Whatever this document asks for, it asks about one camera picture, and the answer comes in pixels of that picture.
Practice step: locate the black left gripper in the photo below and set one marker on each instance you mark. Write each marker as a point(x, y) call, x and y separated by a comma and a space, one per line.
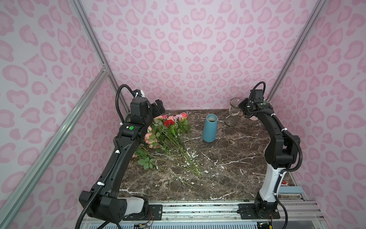
point(158, 107)

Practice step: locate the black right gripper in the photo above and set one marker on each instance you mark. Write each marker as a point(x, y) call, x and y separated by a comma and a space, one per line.
point(244, 104)

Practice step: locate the clear ribbed glass vase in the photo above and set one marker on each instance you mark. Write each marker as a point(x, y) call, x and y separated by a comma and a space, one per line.
point(234, 110)

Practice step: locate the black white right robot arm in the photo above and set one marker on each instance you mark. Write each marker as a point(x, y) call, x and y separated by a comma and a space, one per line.
point(283, 154)

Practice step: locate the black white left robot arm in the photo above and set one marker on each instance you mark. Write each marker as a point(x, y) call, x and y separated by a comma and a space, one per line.
point(102, 201)

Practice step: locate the bunch of artificial flowers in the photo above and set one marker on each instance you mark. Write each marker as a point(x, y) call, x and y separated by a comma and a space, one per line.
point(162, 145)

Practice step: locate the teal cylindrical vase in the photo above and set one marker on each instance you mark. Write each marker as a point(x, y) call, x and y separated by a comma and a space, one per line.
point(210, 128)

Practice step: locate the red carnation flower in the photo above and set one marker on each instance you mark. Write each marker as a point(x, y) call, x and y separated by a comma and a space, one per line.
point(168, 123)

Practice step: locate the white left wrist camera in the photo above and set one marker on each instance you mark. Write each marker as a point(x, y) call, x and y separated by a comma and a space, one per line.
point(138, 93)

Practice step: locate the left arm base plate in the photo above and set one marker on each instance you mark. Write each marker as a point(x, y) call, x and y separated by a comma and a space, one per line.
point(152, 212)

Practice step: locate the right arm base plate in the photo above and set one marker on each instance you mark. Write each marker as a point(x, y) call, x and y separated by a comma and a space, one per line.
point(258, 211)

